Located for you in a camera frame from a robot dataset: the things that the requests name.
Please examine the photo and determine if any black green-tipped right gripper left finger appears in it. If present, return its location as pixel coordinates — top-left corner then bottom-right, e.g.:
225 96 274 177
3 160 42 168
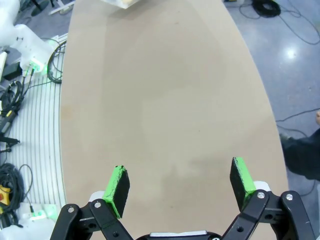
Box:
49 164 133 240

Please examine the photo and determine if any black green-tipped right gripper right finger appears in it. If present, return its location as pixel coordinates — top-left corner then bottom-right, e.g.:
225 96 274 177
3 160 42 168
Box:
221 156 315 240

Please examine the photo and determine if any translucent white shopping bag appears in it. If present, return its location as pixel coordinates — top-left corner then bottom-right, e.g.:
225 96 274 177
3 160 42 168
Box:
103 0 141 10

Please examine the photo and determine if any person in black T-shirt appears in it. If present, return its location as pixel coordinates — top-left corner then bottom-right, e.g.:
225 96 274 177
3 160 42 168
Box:
279 109 320 181

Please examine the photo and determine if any yellow emergency stop box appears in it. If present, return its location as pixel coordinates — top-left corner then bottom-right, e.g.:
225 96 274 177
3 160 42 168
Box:
0 184 13 214

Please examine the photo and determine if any black power adapter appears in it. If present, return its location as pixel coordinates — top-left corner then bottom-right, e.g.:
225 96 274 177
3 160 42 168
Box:
1 61 23 81

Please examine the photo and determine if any black cable bundle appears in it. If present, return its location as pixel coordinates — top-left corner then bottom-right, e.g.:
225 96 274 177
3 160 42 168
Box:
0 162 34 211

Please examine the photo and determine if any black coiled cable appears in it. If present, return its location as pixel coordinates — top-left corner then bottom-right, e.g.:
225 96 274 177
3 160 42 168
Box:
47 40 68 84

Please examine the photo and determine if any black cable coil on floor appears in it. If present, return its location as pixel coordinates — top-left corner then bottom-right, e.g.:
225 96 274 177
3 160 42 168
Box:
252 0 282 18

